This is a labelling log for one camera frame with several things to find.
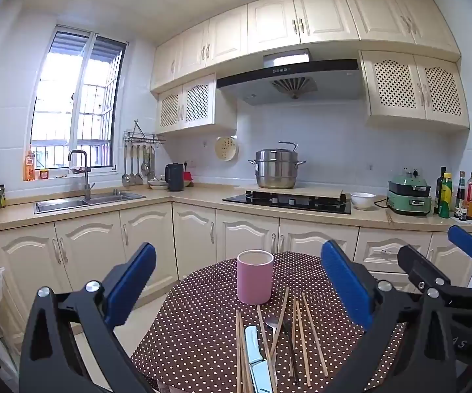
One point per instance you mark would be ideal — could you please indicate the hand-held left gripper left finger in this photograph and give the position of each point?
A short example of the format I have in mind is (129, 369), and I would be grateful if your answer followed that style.
(131, 282)

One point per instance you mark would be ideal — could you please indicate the steel ladle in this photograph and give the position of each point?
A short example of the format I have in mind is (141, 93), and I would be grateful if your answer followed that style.
(126, 178)

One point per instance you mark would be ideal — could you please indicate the steel spatula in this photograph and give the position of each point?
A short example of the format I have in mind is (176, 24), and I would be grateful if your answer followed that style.
(139, 179)
(134, 178)

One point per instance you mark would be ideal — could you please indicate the cream base cabinets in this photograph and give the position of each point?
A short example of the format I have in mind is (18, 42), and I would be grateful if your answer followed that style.
(146, 237)

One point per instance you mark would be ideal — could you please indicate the cream round steamer tray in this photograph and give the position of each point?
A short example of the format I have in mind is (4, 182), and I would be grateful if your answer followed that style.
(226, 148)

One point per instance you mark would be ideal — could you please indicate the white bowl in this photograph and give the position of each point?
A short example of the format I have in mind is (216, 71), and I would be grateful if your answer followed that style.
(363, 200)

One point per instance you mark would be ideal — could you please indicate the steel kitchen faucet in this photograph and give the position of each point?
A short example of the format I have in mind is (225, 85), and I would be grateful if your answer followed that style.
(86, 180)

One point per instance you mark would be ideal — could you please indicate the red container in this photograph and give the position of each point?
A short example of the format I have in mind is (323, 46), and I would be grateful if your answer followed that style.
(188, 180)

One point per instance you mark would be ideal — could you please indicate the pink utensil cup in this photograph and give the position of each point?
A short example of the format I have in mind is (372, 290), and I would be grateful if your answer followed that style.
(254, 282)

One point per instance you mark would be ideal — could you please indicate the black glass gas stove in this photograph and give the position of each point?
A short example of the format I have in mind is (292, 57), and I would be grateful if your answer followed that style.
(260, 201)

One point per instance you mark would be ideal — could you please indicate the steel double sink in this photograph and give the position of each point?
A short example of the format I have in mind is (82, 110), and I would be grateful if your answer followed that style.
(68, 204)

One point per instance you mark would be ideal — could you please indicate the metal wall utensil rack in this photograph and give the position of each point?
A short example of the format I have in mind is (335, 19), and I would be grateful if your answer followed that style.
(144, 135)

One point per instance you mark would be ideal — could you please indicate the dark sauce bottle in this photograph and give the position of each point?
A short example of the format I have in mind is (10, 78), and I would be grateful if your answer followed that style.
(460, 196)

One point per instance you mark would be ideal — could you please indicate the black electric kettle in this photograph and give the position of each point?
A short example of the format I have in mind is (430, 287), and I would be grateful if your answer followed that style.
(174, 178)

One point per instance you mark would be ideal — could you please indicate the sliding window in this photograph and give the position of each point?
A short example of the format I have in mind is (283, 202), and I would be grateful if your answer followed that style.
(80, 90)

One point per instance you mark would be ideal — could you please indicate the white dishes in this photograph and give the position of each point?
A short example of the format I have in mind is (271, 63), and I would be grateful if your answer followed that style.
(157, 183)

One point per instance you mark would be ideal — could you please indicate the green yellow-label bottle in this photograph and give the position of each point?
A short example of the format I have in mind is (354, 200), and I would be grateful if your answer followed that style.
(445, 196)

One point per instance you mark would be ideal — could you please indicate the black range hood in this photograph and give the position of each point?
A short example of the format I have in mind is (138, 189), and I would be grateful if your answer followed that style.
(301, 82)

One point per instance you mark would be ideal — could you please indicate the round polka-dot table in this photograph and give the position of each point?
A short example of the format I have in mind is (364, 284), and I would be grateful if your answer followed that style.
(203, 294)

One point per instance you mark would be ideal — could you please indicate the steel skimmer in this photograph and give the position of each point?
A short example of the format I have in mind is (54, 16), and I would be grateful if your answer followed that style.
(145, 166)

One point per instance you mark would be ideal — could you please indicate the small green bottle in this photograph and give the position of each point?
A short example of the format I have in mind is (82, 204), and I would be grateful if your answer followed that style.
(0, 198)

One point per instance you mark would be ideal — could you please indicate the green electric cooker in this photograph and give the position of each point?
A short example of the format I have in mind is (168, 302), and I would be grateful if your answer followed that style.
(409, 196)

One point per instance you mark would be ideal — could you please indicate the silver spoon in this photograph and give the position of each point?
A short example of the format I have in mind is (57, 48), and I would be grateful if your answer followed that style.
(275, 324)

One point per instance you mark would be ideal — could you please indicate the cream lattice door cabinet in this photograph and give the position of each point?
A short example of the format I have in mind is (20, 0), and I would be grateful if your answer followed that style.
(416, 90)
(197, 104)

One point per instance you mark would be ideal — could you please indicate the dark olive oil bottle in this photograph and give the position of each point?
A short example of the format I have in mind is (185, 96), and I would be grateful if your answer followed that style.
(440, 188)

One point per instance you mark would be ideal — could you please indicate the small red jar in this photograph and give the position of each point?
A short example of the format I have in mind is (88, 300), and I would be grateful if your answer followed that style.
(44, 174)

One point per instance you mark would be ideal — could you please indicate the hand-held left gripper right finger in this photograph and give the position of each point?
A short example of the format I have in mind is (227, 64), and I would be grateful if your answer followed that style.
(346, 290)

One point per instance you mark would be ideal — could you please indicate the orange detergent bottle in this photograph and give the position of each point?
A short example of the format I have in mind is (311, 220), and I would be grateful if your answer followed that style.
(29, 168)

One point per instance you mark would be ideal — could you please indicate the white wall socket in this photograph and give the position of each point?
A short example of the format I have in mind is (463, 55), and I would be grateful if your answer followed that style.
(189, 163)

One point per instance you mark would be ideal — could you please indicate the cream wall cabinets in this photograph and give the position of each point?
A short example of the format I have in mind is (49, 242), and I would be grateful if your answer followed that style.
(322, 16)

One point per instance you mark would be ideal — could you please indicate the bunch of wooden chopsticks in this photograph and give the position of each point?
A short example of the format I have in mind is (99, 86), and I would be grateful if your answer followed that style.
(241, 352)

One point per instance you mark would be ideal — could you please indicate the stainless steel steamer pot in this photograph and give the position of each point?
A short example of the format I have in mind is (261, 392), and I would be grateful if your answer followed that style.
(277, 172)

